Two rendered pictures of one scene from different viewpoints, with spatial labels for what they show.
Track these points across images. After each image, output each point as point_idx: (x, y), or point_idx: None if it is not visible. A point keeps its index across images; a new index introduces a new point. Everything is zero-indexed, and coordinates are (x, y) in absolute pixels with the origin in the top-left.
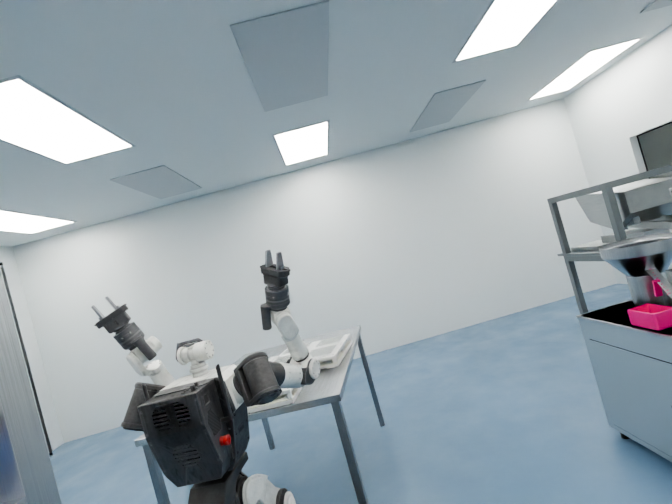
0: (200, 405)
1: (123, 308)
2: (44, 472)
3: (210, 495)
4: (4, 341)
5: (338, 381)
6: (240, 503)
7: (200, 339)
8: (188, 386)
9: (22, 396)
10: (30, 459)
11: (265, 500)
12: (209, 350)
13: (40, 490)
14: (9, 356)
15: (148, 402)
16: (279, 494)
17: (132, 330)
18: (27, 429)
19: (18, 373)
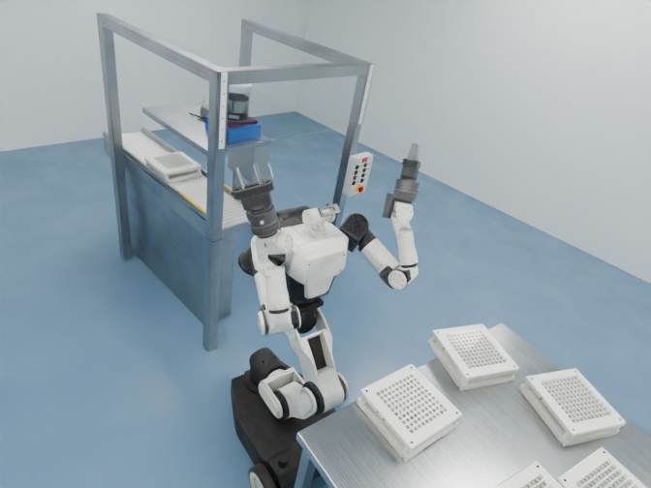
0: None
1: (403, 161)
2: (212, 151)
3: None
4: (212, 102)
5: (338, 474)
6: None
7: (319, 210)
8: (294, 220)
9: (212, 123)
10: (210, 143)
11: (302, 358)
12: (306, 219)
13: (210, 154)
14: (212, 107)
15: (305, 208)
16: (312, 384)
17: (396, 184)
18: (211, 134)
19: (213, 115)
